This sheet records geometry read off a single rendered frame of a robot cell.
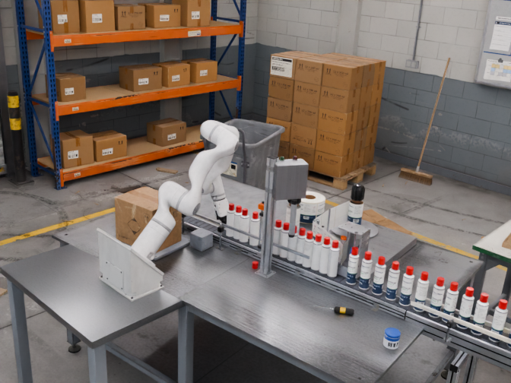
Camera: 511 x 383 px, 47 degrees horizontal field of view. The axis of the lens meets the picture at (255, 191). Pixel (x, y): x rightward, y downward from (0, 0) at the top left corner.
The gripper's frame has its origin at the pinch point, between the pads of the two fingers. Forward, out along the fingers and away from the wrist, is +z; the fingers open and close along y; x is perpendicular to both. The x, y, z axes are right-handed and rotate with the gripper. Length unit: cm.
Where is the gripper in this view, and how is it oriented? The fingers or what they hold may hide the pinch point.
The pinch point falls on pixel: (224, 223)
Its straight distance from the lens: 356.0
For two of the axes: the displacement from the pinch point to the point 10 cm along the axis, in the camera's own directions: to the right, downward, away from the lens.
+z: 2.2, 9.6, 1.6
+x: -7.6, 0.7, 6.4
